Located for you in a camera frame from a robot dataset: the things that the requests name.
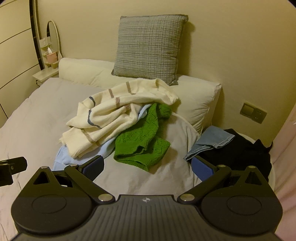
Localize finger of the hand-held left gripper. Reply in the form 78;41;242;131
9;157;28;174

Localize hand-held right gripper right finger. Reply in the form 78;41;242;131
178;156;270;205

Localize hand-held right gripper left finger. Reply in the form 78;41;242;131
28;155;115;205

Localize cream striped knit sweater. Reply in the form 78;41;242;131
60;78;179;159

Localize light blue garment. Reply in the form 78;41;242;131
53;104;149;173

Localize blue jeans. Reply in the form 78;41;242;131
184;126;235;161

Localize black garment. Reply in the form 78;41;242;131
199;128;273;183

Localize green knit sweater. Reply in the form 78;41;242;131
114;103;172;172

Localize grey duvet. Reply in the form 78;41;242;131
0;77;203;234

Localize long white pillow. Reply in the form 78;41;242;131
58;58;223;135

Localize white nightstand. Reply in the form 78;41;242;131
32;67;60;85

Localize pink tissue box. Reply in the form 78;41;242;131
46;49;58;63

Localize cream wardrobe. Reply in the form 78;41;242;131
0;0;44;121

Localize white tiered organizer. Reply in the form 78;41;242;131
39;37;59;69

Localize grey woven pillow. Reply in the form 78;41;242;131
111;14;189;86

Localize oval mirror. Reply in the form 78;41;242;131
45;20;63;61

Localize beige wall socket plate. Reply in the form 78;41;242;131
240;101;267;124

